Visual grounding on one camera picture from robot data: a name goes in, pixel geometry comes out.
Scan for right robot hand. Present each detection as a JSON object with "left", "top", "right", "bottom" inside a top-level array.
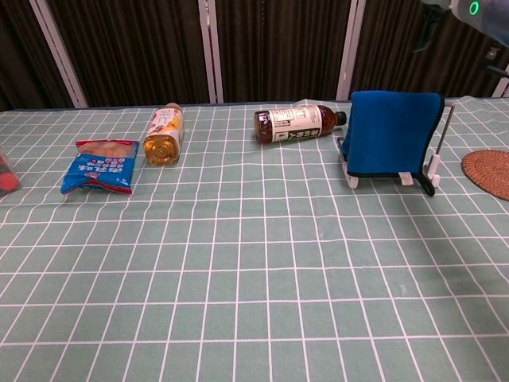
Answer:
[{"left": 413, "top": 0, "right": 453, "bottom": 53}]

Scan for green checkered tablecloth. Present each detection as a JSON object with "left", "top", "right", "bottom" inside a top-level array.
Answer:
[{"left": 0, "top": 95, "right": 509, "bottom": 382}]

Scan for metal wire rack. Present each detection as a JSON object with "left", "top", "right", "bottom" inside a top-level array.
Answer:
[{"left": 336, "top": 101, "right": 455, "bottom": 188}]

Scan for clear bag of red items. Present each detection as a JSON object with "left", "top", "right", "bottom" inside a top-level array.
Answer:
[{"left": 0, "top": 149, "right": 21, "bottom": 197}]

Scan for dark tea bottle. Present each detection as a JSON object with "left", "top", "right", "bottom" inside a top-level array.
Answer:
[{"left": 254, "top": 104, "right": 348, "bottom": 144}]

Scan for white metal frame post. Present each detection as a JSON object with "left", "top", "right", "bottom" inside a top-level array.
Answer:
[
  {"left": 197, "top": 0, "right": 224, "bottom": 103},
  {"left": 335, "top": 0, "right": 367, "bottom": 100},
  {"left": 29, "top": 0, "right": 89, "bottom": 108},
  {"left": 492, "top": 75, "right": 509, "bottom": 99}
]

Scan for dark blue cloth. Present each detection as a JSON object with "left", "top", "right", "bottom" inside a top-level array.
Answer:
[{"left": 342, "top": 90, "right": 445, "bottom": 197}]

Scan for round woven brown coaster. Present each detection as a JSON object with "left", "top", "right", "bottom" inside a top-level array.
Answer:
[{"left": 460, "top": 149, "right": 509, "bottom": 203}]

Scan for black pleated curtain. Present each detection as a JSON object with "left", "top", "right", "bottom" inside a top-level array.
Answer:
[
  {"left": 349, "top": 0, "right": 509, "bottom": 100},
  {"left": 0, "top": 0, "right": 76, "bottom": 112},
  {"left": 214, "top": 0, "right": 353, "bottom": 105},
  {"left": 47, "top": 0, "right": 212, "bottom": 108}
]

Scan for blue snack bag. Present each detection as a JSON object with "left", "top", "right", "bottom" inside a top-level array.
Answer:
[{"left": 60, "top": 138, "right": 140, "bottom": 196}]

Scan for yellow tea bottle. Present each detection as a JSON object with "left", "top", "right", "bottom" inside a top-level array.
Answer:
[{"left": 142, "top": 102, "right": 186, "bottom": 167}]

